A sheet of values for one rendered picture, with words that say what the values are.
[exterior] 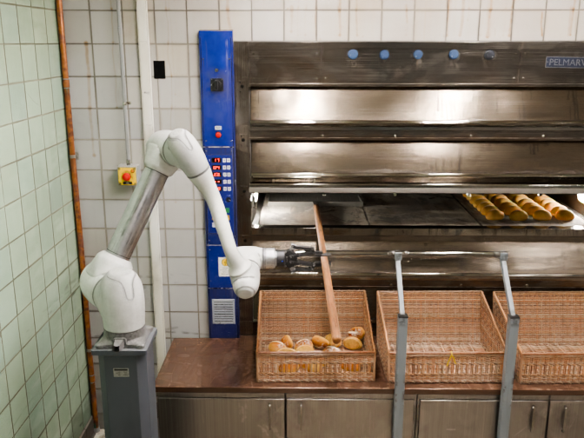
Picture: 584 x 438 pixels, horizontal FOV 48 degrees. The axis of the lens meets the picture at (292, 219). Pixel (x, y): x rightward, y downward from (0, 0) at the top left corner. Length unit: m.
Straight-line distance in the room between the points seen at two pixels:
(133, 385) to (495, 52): 2.22
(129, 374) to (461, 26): 2.14
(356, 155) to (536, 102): 0.90
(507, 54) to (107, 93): 1.94
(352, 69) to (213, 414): 1.76
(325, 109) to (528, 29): 1.02
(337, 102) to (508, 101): 0.83
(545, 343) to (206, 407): 1.76
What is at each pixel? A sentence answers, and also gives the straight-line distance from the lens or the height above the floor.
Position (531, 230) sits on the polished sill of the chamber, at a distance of 3.58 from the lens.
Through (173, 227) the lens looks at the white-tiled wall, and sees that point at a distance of 3.45.
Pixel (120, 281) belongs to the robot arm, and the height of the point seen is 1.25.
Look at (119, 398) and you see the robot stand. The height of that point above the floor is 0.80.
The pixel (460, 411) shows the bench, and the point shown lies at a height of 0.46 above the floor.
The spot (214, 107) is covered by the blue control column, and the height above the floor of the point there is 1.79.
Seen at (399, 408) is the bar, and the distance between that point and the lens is 3.13.
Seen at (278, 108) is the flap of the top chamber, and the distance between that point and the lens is 3.27.
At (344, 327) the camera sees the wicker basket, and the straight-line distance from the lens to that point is 3.49.
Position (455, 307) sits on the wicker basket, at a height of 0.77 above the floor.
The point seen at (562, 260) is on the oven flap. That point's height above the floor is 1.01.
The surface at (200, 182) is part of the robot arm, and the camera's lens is 2.62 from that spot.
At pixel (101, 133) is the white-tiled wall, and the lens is 3.43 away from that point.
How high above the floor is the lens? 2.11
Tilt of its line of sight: 15 degrees down
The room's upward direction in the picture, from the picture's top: straight up
